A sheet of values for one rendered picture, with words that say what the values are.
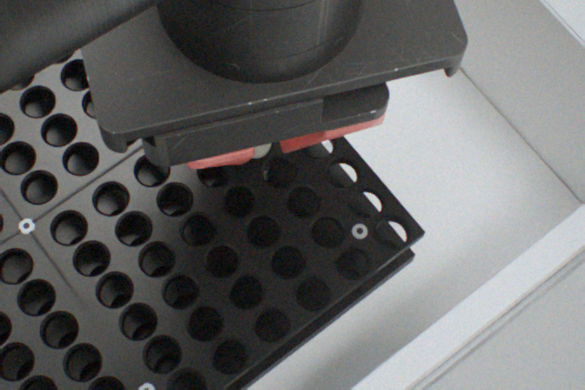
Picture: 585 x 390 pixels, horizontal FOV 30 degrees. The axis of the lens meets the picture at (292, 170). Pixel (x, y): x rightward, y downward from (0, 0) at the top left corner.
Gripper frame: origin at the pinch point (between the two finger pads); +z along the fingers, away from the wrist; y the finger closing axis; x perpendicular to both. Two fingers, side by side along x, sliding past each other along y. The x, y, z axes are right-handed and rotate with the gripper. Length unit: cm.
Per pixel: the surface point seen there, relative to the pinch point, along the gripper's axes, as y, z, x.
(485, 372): 9.1, 15.7, -7.6
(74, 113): -6.2, 1.7, 3.1
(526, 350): 11.3, 15.6, -7.2
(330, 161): 2.4, 1.7, -1.1
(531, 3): 10.8, -0.8, 2.1
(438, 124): 8.6, 7.8, 1.9
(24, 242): -8.8, 1.9, -1.2
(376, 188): 3.7, 1.7, -2.5
